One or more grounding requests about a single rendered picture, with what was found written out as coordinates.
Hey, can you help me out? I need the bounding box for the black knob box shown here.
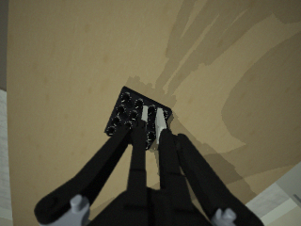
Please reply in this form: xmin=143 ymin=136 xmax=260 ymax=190
xmin=104 ymin=86 xmax=172 ymax=151

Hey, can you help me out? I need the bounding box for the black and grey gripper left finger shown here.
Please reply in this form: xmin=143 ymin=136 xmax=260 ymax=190
xmin=34 ymin=105 xmax=148 ymax=226

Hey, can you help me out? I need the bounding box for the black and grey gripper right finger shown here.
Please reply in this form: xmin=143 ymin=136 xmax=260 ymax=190
xmin=155 ymin=108 xmax=264 ymax=226

